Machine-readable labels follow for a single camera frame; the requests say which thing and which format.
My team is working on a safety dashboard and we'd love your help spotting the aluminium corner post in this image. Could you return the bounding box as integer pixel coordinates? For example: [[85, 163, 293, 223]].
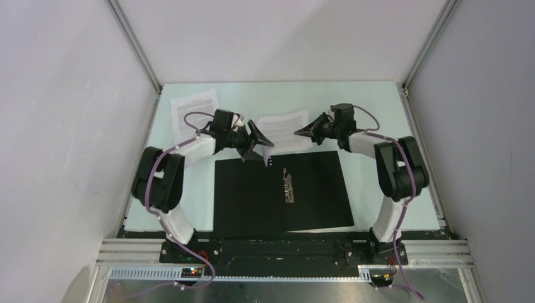
[[105, 0, 163, 94], [401, 0, 461, 95]]

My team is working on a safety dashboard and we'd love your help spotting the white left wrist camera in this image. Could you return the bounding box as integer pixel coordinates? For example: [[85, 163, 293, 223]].
[[231, 113, 244, 129]]

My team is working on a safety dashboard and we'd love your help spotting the aluminium front frame rail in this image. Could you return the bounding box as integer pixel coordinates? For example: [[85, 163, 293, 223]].
[[97, 239, 475, 282]]

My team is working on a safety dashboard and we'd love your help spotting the left controller board with LEDs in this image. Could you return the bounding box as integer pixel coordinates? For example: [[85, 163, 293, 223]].
[[180, 267, 204, 278]]

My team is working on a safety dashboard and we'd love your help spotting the right controller board with wires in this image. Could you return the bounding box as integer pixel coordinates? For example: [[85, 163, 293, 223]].
[[370, 274, 394, 290]]

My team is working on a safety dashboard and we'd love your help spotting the right aluminium corner post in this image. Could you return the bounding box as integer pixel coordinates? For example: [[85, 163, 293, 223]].
[[401, 0, 461, 95]]

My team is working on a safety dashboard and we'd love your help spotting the printed paper sheet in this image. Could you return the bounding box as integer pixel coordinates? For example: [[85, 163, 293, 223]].
[[256, 110, 312, 167], [170, 90, 218, 144]]

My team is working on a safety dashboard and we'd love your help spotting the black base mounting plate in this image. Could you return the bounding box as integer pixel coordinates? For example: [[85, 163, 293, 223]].
[[159, 232, 409, 278]]

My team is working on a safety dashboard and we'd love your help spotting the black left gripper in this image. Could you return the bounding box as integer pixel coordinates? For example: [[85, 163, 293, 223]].
[[224, 121, 273, 163]]

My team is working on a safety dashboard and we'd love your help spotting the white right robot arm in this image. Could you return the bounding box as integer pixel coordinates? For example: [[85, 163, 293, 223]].
[[294, 103, 430, 264]]

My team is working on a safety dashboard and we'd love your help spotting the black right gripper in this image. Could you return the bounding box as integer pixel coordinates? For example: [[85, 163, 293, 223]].
[[295, 112, 342, 146]]

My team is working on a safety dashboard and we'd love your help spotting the red and black file folder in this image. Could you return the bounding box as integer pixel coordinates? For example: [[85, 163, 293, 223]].
[[213, 151, 354, 238]]

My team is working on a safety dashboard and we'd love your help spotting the left aluminium corner post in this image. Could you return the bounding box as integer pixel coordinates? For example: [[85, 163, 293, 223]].
[[105, 0, 163, 94]]

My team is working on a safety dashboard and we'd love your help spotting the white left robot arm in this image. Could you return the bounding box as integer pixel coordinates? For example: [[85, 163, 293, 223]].
[[131, 109, 274, 263]]

